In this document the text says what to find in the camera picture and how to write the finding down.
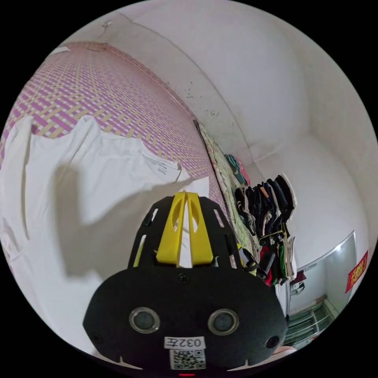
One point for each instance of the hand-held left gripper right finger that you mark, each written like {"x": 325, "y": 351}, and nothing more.
{"x": 199, "y": 236}

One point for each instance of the pile of clothes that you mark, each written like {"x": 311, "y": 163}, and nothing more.
{"x": 271, "y": 206}

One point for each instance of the bed with woven purple mat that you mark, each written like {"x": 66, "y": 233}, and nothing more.
{"x": 103, "y": 88}

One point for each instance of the person's left hand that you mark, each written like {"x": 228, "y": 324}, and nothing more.
{"x": 284, "y": 350}

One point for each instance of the white short-sleeve shirt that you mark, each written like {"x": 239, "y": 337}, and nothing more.
{"x": 88, "y": 183}

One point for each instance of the grey metal door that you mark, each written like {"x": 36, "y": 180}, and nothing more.
{"x": 327, "y": 265}

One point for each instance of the window with green grille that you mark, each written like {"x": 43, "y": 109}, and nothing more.
{"x": 307, "y": 322}

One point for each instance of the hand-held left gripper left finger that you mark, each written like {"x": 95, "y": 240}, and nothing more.
{"x": 169, "y": 236}

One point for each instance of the pale floral blanket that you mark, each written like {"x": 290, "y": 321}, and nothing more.
{"x": 224, "y": 174}

